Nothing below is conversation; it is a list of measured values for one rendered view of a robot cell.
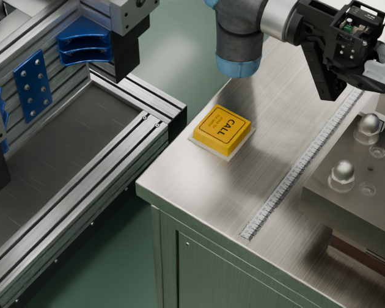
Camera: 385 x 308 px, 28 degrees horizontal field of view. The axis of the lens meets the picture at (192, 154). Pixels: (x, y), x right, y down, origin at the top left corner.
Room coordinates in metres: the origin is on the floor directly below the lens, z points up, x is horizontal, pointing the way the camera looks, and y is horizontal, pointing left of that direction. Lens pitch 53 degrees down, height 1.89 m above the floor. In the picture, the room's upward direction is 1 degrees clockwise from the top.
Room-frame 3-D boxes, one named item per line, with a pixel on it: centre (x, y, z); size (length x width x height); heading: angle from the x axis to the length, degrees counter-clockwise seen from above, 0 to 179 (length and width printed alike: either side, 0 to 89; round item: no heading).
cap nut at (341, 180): (0.61, -0.20, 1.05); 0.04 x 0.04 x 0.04
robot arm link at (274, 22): (0.86, -0.14, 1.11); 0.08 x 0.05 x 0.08; 146
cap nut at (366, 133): (0.70, -0.25, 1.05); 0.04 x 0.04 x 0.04
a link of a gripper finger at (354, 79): (0.76, -0.24, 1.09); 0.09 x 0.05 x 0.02; 54
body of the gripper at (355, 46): (0.81, -0.20, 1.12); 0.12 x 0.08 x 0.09; 56
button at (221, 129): (0.80, -0.05, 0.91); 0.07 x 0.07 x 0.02; 56
